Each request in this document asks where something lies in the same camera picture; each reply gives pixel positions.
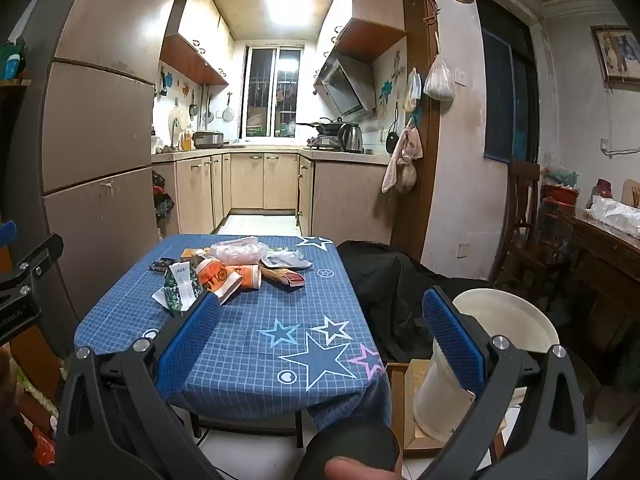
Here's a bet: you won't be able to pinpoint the framed picture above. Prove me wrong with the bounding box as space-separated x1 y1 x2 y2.
591 25 640 86

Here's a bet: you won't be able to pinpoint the small black hanging pan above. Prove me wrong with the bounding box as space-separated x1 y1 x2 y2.
386 110 401 156

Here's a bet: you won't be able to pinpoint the dark window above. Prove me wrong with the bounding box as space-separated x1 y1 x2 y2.
475 0 543 163

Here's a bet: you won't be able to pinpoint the black plastic garbage bag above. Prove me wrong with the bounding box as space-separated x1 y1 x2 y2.
152 170 175 231

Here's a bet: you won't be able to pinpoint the red plastic basin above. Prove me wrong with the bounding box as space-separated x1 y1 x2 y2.
544 182 581 206

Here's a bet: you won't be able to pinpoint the brown refrigerator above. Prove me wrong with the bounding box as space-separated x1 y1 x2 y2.
40 0 188 351

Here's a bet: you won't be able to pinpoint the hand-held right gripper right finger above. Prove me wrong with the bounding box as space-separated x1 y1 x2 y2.
410 286 588 480

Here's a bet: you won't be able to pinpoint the black metal table frame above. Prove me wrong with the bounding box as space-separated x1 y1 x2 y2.
190 407 306 448

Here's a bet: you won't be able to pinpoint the orange paper cup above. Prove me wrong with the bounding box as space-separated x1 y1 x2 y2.
232 264 264 291

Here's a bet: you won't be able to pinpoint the blue star-print tablecloth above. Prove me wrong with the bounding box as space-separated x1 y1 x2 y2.
74 232 393 433

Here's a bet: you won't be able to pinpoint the wooden sideboard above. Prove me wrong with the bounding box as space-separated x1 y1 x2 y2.
540 200 640 411

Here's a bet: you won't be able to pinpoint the person's right hand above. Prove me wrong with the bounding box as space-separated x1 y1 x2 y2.
324 456 398 480

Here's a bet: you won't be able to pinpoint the black wok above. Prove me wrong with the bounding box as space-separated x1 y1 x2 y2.
296 117 346 136

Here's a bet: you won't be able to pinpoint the teal bottle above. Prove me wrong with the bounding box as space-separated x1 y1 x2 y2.
0 42 28 81

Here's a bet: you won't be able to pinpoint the beige upper wall cabinet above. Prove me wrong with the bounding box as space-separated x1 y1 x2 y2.
160 0 236 86
315 0 407 63

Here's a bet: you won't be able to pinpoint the orange plastic bag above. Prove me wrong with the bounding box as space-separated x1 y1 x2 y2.
31 427 57 466

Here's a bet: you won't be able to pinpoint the white plastic bucket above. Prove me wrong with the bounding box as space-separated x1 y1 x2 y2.
412 287 560 443

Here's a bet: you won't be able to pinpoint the wooden crate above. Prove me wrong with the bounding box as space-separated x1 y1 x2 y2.
385 360 506 461

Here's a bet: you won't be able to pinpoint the steel range hood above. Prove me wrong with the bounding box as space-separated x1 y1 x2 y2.
314 55 377 117

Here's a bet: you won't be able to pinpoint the wooden chair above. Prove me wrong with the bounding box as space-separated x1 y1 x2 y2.
492 157 561 306

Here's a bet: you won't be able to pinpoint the red gold cigarette pack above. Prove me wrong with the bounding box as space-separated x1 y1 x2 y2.
261 265 307 292

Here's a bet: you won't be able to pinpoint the jar with red lid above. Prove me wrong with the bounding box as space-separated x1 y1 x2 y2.
591 177 615 208

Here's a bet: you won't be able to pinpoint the green white foil packet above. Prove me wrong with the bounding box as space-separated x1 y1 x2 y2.
152 260 205 317

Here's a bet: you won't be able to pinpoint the clear bubble wrap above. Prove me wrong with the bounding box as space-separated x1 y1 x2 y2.
207 237 271 266

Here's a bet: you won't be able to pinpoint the beige lower kitchen cabinets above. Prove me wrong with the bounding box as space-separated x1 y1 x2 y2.
152 150 401 246

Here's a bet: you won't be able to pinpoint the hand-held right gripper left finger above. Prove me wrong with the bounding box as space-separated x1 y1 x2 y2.
54 291 236 480

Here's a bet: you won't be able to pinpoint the hanging pink cloth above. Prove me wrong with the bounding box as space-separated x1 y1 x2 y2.
381 120 425 195

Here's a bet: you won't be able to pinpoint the steel kettle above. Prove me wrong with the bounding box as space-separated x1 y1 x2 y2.
339 122 365 153

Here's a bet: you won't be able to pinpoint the kitchen window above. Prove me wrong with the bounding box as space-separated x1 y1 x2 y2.
240 45 305 140

